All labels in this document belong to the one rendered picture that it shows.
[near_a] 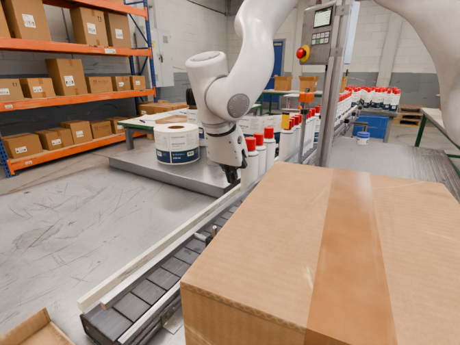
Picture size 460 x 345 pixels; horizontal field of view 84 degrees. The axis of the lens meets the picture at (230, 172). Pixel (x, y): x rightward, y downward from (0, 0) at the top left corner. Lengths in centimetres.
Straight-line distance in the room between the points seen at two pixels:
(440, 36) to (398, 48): 793
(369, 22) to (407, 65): 151
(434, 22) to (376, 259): 49
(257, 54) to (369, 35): 813
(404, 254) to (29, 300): 66
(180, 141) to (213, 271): 93
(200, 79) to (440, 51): 45
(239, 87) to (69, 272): 56
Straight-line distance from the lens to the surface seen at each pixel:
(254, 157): 74
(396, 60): 856
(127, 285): 45
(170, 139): 111
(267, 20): 57
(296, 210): 30
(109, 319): 53
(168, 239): 61
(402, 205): 36
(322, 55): 103
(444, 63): 66
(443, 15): 64
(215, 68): 52
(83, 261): 75
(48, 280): 74
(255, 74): 49
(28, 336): 63
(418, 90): 862
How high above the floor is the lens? 127
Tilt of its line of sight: 22 degrees down
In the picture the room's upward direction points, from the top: straight up
